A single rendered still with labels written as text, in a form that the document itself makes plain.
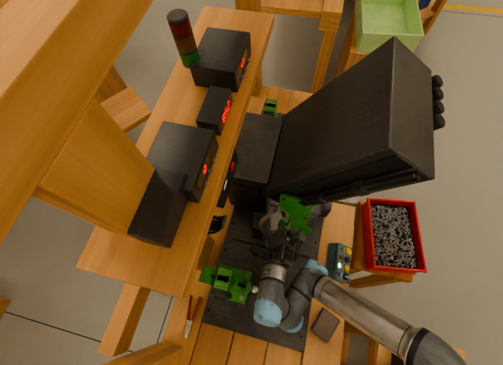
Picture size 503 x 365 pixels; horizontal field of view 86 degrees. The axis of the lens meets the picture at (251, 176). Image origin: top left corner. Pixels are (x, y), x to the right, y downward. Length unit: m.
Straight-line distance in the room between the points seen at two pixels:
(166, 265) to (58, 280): 2.07
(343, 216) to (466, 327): 1.42
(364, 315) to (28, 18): 0.83
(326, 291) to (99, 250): 0.59
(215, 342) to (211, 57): 1.05
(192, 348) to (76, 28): 1.14
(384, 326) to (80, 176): 0.69
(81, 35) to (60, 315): 2.33
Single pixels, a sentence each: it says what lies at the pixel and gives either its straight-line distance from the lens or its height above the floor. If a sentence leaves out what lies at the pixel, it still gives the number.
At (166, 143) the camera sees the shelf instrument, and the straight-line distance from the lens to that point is 0.65.
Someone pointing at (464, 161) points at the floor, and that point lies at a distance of 2.95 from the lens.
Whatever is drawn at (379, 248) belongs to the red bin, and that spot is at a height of 0.88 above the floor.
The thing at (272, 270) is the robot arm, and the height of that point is 1.31.
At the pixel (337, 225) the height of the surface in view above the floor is 0.90.
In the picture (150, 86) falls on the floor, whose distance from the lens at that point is 3.20.
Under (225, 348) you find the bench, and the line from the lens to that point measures 1.27.
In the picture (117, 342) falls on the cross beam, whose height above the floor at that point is 1.28.
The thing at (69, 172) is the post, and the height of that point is 1.82.
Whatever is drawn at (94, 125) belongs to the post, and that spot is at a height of 1.83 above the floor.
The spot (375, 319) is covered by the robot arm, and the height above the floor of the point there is 1.39.
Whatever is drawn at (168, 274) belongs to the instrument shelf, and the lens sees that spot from 0.63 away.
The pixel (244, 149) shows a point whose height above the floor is 1.24.
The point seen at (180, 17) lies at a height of 1.73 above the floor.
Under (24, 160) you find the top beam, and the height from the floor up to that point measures 1.88.
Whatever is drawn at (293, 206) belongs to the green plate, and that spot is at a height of 1.23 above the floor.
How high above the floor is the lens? 2.13
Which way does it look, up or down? 65 degrees down
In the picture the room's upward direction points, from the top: 7 degrees counter-clockwise
